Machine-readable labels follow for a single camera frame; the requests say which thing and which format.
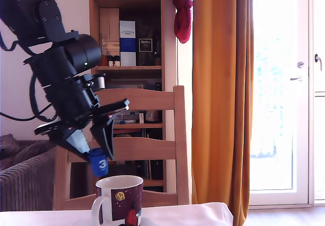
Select blue coffee capsule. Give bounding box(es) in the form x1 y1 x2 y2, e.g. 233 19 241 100
87 147 110 178

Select red printed coffee mug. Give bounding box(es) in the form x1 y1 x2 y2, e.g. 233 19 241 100
90 175 144 226

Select stacked blue white boxes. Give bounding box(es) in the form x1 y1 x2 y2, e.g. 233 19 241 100
113 110 140 125

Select wooden chair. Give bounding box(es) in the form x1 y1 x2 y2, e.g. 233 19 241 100
52 85 191 211

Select brown crumpled blanket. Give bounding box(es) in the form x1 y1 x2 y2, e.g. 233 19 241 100
0 134 50 171

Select blue and white box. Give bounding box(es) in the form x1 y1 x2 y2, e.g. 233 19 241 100
119 20 137 67

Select beige wooden box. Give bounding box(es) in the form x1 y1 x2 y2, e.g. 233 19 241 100
99 8 120 44

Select black box with label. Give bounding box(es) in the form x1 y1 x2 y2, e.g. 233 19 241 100
136 24 155 67

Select dark glass bottle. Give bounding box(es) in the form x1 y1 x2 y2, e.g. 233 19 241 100
154 31 162 66

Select white tablecloth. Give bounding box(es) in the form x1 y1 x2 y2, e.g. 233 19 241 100
0 202 235 226

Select wooden bookshelf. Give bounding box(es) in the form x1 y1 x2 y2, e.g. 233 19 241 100
88 0 166 193

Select orange curtain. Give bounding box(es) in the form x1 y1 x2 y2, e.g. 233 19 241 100
191 0 255 226

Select knotted red cloth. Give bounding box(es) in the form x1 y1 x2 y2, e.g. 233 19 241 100
170 0 194 44

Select white glass door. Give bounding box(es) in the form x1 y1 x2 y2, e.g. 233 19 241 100
249 0 314 207

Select black cable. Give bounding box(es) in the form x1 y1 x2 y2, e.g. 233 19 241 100
28 72 62 123
0 30 39 57
0 103 54 122

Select grey corduroy sofa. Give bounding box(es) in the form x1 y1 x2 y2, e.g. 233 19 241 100
0 139 58 212

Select dark window handle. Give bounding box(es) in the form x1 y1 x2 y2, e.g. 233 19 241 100
314 53 323 72

